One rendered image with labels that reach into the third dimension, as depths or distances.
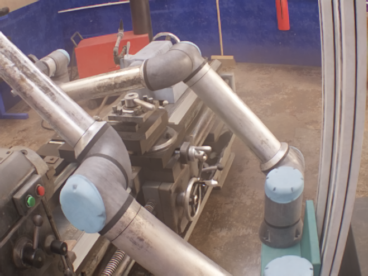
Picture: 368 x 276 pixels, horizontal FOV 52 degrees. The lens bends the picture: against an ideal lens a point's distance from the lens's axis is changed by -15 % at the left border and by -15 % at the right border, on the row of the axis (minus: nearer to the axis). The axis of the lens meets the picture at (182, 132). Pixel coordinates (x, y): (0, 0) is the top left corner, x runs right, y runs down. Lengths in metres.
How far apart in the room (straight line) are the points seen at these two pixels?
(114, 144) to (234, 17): 4.93
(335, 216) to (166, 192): 0.95
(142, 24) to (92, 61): 0.70
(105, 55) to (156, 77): 3.35
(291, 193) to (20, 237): 0.92
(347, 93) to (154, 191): 1.17
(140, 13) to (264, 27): 1.85
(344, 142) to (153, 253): 0.51
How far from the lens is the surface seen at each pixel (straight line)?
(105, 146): 0.95
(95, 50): 4.76
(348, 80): 0.95
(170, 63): 1.44
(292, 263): 1.18
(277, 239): 1.60
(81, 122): 0.98
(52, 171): 1.52
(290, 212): 1.53
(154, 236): 0.88
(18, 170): 1.19
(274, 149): 1.63
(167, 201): 1.91
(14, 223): 1.16
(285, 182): 1.51
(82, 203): 0.85
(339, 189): 1.09
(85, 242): 1.59
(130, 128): 1.78
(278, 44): 5.79
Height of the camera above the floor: 1.83
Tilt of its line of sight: 27 degrees down
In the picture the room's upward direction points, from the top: 7 degrees counter-clockwise
